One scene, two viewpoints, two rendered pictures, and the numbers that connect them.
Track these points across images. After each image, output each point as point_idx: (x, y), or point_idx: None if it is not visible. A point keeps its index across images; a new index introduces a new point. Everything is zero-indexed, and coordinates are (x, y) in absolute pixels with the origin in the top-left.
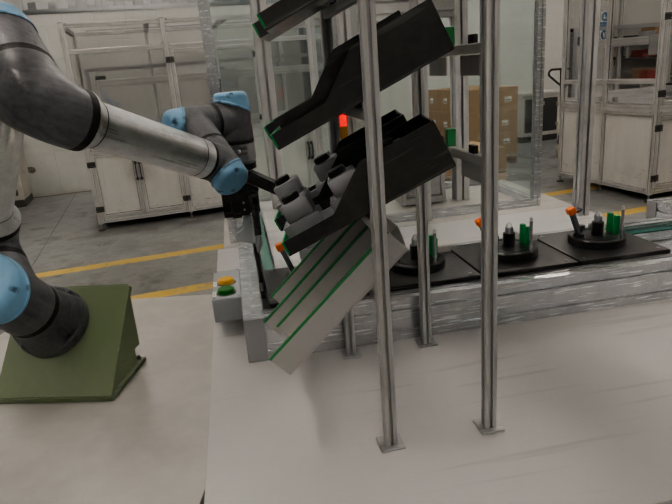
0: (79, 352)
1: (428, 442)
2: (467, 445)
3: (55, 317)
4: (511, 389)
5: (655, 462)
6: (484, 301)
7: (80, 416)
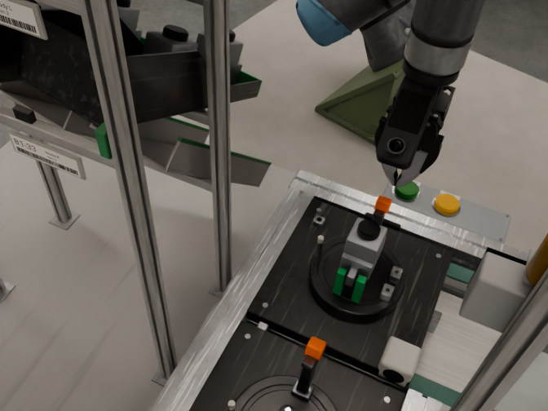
0: (365, 76)
1: (36, 239)
2: (2, 258)
3: (364, 30)
4: (6, 359)
5: None
6: None
7: (308, 93)
